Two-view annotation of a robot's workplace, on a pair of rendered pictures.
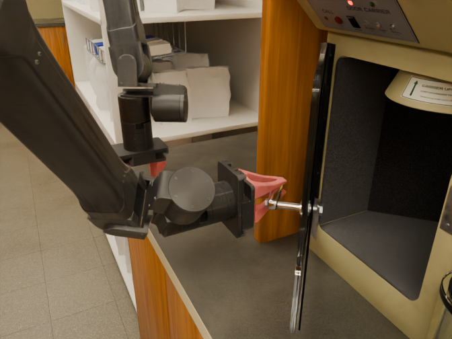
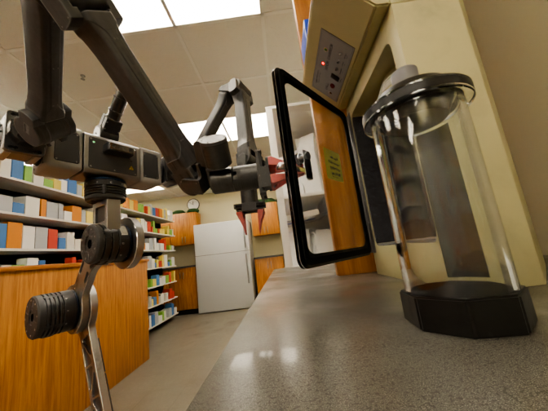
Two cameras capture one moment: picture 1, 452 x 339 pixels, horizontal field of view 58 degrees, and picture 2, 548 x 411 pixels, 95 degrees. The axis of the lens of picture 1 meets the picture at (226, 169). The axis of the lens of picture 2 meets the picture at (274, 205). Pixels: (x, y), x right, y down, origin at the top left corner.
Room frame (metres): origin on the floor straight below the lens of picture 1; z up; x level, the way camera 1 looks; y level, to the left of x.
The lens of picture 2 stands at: (0.05, -0.28, 1.02)
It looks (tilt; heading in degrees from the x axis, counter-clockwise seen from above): 11 degrees up; 27
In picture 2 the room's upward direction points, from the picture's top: 7 degrees counter-clockwise
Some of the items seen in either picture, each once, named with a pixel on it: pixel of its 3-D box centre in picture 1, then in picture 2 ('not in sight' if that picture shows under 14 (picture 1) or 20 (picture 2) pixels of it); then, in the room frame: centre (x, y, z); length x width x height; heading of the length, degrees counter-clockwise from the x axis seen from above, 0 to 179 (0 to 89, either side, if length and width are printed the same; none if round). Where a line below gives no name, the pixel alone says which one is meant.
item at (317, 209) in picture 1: (314, 219); (305, 165); (0.50, -0.13, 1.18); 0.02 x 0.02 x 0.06; 76
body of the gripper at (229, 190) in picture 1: (216, 202); (250, 177); (0.51, 0.01, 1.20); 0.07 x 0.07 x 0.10; 27
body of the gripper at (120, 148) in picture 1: (137, 137); (249, 199); (0.74, 0.17, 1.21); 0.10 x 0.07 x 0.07; 117
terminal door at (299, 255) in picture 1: (309, 179); (327, 172); (0.60, -0.14, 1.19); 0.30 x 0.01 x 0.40; 166
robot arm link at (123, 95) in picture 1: (137, 107); not in sight; (0.74, 0.17, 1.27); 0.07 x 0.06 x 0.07; 86
